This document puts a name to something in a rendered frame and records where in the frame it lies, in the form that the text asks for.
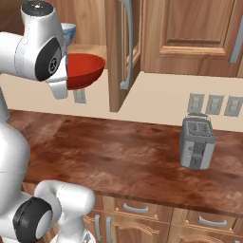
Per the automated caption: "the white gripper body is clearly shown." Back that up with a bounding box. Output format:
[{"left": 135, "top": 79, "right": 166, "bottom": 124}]
[{"left": 47, "top": 78, "right": 69, "bottom": 101}]

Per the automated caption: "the red bowl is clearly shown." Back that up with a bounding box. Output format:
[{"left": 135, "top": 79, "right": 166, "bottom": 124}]
[{"left": 65, "top": 52, "right": 106, "bottom": 91}]

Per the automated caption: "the white and blue bowl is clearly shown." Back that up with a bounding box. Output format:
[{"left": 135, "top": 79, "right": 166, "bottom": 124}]
[{"left": 60, "top": 22, "right": 78, "bottom": 49}]

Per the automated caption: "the open wooden cabinet door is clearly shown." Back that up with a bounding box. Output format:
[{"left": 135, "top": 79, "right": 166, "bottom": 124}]
[{"left": 104, "top": 0, "right": 144, "bottom": 114}]

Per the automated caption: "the wooden base cabinet door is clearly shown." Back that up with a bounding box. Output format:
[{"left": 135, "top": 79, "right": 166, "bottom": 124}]
[
  {"left": 105, "top": 212, "right": 171, "bottom": 243},
  {"left": 166, "top": 223, "right": 243, "bottom": 243},
  {"left": 83, "top": 211, "right": 107, "bottom": 243}
]

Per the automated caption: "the closed wooden cabinet door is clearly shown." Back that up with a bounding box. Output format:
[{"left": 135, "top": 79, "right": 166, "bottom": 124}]
[{"left": 140, "top": 0, "right": 243, "bottom": 79}]

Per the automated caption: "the silver toaster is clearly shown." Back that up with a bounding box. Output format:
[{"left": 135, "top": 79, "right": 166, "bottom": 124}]
[{"left": 178, "top": 112, "right": 217, "bottom": 171}]

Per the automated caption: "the wooden drawer front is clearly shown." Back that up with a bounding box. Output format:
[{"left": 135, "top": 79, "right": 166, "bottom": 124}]
[
  {"left": 184, "top": 208, "right": 239, "bottom": 235},
  {"left": 113, "top": 196, "right": 174, "bottom": 223}
]

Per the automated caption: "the grey wall outlet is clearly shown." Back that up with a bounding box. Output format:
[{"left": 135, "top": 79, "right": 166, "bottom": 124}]
[
  {"left": 186, "top": 92, "right": 206, "bottom": 115},
  {"left": 223, "top": 95, "right": 243, "bottom": 118},
  {"left": 73, "top": 88, "right": 87, "bottom": 104},
  {"left": 205, "top": 94, "right": 225, "bottom": 116}
]

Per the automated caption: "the wooden wall cabinet body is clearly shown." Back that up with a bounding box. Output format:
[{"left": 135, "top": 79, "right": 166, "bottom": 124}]
[{"left": 0, "top": 0, "right": 108, "bottom": 69}]

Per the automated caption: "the grey open door handle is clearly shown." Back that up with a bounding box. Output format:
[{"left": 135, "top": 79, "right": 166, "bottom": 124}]
[{"left": 118, "top": 0, "right": 135, "bottom": 91}]

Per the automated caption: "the grey drawer handle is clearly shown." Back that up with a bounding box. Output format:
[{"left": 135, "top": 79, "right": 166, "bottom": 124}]
[
  {"left": 121, "top": 202, "right": 150, "bottom": 215},
  {"left": 196, "top": 215, "right": 229, "bottom": 229}
]

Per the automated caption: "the grey base door handle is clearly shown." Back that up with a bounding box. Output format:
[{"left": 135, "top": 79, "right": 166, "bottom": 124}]
[
  {"left": 93, "top": 214, "right": 103, "bottom": 242},
  {"left": 104, "top": 215, "right": 114, "bottom": 243}
]

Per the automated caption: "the grey closed door handle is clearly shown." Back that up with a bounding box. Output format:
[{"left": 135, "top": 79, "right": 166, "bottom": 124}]
[{"left": 228, "top": 0, "right": 243, "bottom": 65}]

